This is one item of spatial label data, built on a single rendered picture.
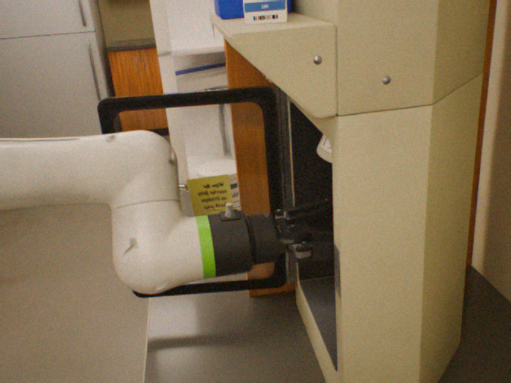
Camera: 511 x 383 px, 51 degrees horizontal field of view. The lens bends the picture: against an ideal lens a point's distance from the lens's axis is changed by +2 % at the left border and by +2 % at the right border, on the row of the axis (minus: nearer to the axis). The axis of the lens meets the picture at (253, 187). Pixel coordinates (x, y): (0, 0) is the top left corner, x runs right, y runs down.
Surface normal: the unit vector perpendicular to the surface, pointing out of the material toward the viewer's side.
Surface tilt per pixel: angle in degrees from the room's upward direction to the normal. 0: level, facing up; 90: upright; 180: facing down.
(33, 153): 42
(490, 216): 90
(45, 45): 90
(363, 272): 90
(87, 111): 90
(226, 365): 0
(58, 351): 0
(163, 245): 50
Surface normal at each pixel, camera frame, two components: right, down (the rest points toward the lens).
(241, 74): 0.14, 0.36
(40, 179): 0.51, 0.18
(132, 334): -0.07, -0.92
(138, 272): -0.17, 0.32
